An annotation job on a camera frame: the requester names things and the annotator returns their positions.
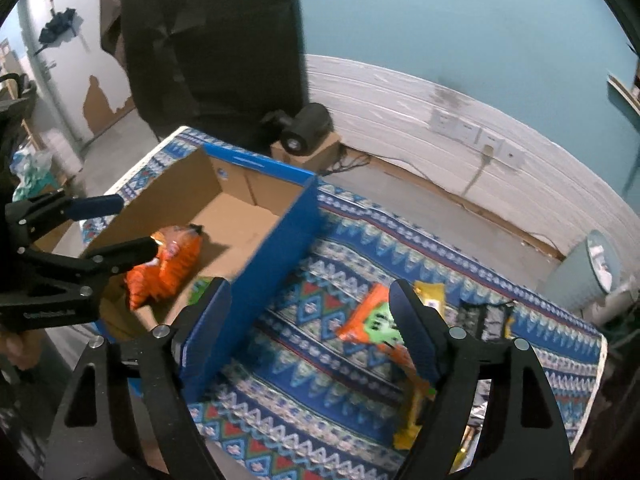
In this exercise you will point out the small brown carton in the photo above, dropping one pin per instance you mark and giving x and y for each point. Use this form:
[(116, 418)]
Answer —
[(325, 152)]

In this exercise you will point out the person's left hand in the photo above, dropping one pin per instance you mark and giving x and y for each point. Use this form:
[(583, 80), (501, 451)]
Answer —
[(12, 352)]

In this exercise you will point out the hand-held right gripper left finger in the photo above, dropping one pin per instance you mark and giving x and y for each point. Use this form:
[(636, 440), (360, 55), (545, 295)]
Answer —
[(210, 340)]

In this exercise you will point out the black curtain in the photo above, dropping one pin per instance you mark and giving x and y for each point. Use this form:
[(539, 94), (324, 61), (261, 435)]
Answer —
[(215, 45)]

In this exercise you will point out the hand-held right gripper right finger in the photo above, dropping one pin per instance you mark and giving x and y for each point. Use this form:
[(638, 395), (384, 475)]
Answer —
[(412, 330)]

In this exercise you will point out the white wall socket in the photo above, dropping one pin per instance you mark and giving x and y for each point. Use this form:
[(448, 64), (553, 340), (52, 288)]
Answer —
[(513, 156), (492, 141), (470, 131), (445, 121)]

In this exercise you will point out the wooden shelf edge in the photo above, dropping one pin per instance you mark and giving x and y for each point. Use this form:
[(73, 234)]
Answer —
[(625, 90)]

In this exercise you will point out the orange and green snack packet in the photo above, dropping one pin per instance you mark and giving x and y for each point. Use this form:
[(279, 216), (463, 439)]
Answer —
[(370, 322)]

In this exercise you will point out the small yellow snack packet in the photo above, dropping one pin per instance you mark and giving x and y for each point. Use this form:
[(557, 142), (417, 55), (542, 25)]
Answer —
[(407, 435)]

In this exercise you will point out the clear plastic bag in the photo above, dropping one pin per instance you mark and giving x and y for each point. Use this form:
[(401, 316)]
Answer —
[(32, 170)]

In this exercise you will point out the blue cardboard box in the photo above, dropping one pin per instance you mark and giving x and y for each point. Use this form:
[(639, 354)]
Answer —
[(280, 270)]

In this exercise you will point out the blue patterned tablecloth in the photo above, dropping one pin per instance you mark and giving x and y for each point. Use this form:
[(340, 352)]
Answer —
[(325, 385)]

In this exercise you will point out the long yellow snack packet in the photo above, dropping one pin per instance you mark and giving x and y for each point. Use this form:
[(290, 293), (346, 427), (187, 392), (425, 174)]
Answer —
[(432, 296)]

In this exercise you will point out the white container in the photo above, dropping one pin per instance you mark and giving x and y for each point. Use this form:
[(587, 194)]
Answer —
[(57, 152)]

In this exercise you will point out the pale blue waste bin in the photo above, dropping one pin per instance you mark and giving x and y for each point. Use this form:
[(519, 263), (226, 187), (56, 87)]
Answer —
[(575, 280)]

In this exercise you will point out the white door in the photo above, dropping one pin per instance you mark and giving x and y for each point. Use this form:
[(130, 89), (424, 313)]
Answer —
[(65, 90)]

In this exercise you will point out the black cylindrical device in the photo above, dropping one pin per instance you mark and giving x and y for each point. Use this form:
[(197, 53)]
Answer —
[(305, 127)]

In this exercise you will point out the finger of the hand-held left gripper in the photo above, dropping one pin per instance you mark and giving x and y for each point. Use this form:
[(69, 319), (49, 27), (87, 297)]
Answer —
[(125, 255), (95, 206)]

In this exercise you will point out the black snack packet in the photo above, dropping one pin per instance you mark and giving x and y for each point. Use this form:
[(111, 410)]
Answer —
[(482, 320)]

